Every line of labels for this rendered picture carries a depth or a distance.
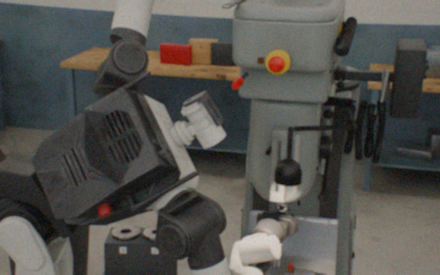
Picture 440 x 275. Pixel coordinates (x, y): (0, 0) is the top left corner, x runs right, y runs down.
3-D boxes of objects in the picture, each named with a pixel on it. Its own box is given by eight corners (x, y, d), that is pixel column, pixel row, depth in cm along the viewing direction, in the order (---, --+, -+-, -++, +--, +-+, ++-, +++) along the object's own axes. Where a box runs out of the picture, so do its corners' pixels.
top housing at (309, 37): (331, 76, 172) (336, 9, 167) (227, 70, 177) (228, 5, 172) (342, 42, 215) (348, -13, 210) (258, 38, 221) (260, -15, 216)
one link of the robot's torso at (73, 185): (50, 263, 152) (192, 183, 145) (-7, 126, 161) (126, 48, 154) (111, 258, 180) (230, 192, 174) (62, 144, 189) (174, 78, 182)
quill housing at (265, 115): (314, 210, 197) (321, 101, 187) (243, 202, 202) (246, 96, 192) (320, 185, 215) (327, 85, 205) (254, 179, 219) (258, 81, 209)
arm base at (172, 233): (175, 274, 159) (193, 242, 152) (137, 235, 163) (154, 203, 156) (214, 246, 170) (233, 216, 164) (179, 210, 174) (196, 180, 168)
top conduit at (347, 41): (348, 57, 172) (350, 43, 171) (331, 56, 173) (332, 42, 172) (356, 28, 214) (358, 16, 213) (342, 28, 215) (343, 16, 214)
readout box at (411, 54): (422, 120, 212) (431, 50, 206) (390, 118, 214) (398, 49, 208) (420, 103, 231) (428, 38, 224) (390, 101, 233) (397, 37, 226)
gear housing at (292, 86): (327, 105, 184) (330, 68, 181) (237, 99, 189) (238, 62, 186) (336, 77, 215) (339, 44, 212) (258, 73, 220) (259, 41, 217)
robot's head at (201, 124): (194, 156, 168) (225, 138, 167) (172, 121, 166) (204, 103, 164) (196, 147, 174) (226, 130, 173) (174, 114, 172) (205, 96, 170)
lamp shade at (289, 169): (277, 186, 181) (278, 164, 179) (271, 177, 188) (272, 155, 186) (305, 185, 182) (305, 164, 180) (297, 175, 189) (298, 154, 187)
